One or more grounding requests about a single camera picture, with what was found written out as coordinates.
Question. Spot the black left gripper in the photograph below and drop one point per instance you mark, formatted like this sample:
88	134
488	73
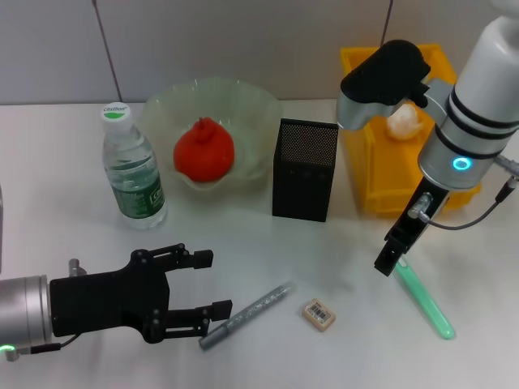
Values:
105	302

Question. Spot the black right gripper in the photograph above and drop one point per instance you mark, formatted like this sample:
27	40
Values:
417	219

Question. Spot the mint green pen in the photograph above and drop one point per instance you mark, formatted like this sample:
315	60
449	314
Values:
425	304

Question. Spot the clear water bottle green label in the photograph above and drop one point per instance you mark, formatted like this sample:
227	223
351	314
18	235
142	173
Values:
138	194

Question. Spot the white garlic bulb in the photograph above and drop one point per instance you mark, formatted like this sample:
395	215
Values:
403	121

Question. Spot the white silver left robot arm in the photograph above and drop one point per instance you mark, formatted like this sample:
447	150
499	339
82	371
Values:
24	308

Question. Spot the silver grey marker pen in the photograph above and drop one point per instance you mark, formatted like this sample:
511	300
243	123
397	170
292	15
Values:
259	302

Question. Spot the beige eraser with barcode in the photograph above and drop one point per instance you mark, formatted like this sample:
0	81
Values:
320	315

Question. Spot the black mesh pen holder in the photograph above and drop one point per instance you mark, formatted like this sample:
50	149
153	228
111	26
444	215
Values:
302	190

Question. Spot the orange fruit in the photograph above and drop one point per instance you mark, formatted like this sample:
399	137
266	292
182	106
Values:
202	154

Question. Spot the translucent glass fruit bowl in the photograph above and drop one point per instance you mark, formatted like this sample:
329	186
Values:
243	105

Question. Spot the yellow plastic storage bin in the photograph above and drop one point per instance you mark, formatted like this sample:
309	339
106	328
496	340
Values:
385	182

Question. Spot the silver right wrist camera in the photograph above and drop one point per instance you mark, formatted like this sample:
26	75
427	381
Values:
381	73

